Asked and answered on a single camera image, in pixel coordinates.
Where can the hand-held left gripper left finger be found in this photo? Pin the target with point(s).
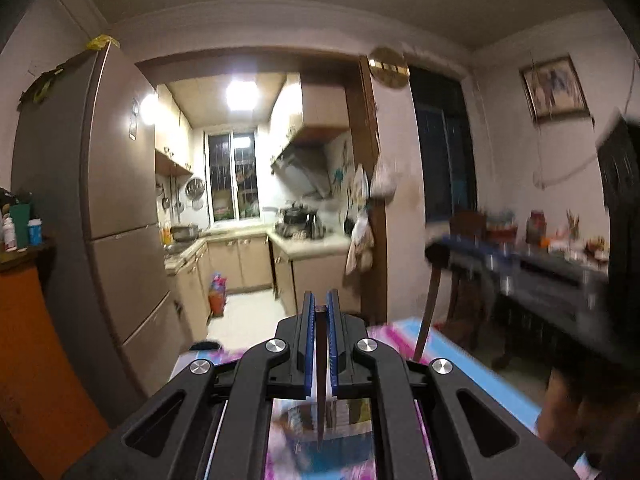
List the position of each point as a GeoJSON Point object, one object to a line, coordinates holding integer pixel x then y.
{"type": "Point", "coordinates": [310, 345]}

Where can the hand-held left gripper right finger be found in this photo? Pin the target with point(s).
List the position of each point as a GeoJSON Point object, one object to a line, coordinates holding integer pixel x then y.
{"type": "Point", "coordinates": [333, 345]}

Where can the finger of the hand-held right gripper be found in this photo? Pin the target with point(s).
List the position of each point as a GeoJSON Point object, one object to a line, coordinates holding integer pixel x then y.
{"type": "Point", "coordinates": [472, 246]}
{"type": "Point", "coordinates": [450, 260]}

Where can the dark brown chopstick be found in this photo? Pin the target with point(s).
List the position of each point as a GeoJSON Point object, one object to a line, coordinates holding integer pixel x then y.
{"type": "Point", "coordinates": [320, 375]}

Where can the person's right forearm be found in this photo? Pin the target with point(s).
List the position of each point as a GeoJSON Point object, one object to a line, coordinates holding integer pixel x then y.
{"type": "Point", "coordinates": [565, 425]}

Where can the wooden chair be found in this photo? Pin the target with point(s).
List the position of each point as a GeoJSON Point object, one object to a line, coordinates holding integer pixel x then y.
{"type": "Point", "coordinates": [467, 280]}

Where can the dark glass jar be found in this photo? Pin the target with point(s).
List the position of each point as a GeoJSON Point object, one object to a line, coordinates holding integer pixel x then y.
{"type": "Point", "coordinates": [536, 227]}

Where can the dark wooden side table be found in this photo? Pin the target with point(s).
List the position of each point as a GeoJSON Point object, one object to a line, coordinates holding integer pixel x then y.
{"type": "Point", "coordinates": [530, 305]}

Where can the hanging beige bags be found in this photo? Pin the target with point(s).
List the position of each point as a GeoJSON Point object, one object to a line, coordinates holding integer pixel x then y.
{"type": "Point", "coordinates": [360, 245]}

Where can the kitchen counter with cabinets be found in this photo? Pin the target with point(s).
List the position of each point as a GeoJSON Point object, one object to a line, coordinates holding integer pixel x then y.
{"type": "Point", "coordinates": [250, 265]}

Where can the hanging clear plastic bag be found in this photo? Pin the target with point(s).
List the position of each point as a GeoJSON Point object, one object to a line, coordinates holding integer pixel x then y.
{"type": "Point", "coordinates": [384, 180]}

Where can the dark room window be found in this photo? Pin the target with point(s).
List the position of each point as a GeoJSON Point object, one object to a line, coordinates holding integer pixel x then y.
{"type": "Point", "coordinates": [442, 145]}

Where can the steel kettle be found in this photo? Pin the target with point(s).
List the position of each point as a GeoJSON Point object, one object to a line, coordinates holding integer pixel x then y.
{"type": "Point", "coordinates": [316, 226]}

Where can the floral striped tablecloth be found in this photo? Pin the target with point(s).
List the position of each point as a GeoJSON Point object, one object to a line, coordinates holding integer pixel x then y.
{"type": "Point", "coordinates": [465, 390]}

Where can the black wok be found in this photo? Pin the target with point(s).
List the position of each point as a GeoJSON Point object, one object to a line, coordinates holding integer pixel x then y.
{"type": "Point", "coordinates": [294, 214]}

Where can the steel cooking pot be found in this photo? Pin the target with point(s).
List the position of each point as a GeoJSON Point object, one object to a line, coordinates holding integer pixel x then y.
{"type": "Point", "coordinates": [185, 233]}

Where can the steel range hood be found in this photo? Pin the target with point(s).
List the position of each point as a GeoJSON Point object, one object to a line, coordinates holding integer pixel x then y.
{"type": "Point", "coordinates": [302, 172]}

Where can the barred kitchen window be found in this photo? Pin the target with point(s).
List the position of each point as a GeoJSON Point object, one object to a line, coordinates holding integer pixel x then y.
{"type": "Point", "coordinates": [231, 175]}

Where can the round metal strainer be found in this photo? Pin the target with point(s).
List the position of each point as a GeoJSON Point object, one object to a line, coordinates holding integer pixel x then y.
{"type": "Point", "coordinates": [195, 190]}

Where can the grey refrigerator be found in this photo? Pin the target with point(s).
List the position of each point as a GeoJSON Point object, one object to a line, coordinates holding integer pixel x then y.
{"type": "Point", "coordinates": [105, 210]}

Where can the square ceiling light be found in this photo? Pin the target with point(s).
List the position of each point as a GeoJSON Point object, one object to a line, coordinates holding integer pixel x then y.
{"type": "Point", "coordinates": [241, 95]}

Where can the orange wooden cabinet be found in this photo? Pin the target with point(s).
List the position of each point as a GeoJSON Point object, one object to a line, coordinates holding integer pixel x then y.
{"type": "Point", "coordinates": [35, 370]}

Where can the blue and white jar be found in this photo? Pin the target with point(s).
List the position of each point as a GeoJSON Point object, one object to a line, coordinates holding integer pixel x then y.
{"type": "Point", "coordinates": [35, 234]}

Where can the green container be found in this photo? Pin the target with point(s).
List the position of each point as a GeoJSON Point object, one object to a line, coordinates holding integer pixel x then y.
{"type": "Point", "coordinates": [21, 227]}

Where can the yellow item on refrigerator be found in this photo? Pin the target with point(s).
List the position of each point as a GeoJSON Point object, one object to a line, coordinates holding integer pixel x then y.
{"type": "Point", "coordinates": [102, 43]}

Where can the dark green cloth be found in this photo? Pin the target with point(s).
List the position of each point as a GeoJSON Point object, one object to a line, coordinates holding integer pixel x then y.
{"type": "Point", "coordinates": [45, 82]}

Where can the wooden door frame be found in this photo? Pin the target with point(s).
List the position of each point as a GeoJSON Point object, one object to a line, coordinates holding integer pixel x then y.
{"type": "Point", "coordinates": [372, 125]}

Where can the framed wall picture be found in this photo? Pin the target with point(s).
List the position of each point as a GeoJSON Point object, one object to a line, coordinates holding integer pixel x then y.
{"type": "Point", "coordinates": [554, 89]}

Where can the wall cabinet over hood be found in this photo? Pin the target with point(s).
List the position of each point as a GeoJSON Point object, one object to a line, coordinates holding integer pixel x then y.
{"type": "Point", "coordinates": [310, 110]}

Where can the kitchen wall cabinets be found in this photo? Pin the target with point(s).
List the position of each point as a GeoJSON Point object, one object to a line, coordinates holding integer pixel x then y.
{"type": "Point", "coordinates": [172, 130]}

